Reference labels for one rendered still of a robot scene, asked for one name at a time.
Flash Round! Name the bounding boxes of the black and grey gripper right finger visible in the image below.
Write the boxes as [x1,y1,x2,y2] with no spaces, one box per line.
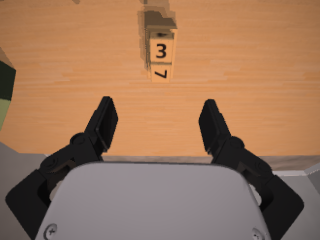
[198,99,304,240]

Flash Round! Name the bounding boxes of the wooden tray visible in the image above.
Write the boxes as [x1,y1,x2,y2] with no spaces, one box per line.
[146,25,178,79]

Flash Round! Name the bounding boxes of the tan number cube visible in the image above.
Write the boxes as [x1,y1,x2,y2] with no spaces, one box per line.
[150,32,174,62]
[150,62,172,83]

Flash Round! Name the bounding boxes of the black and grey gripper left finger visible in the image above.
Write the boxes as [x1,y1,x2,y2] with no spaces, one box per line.
[5,96,118,240]

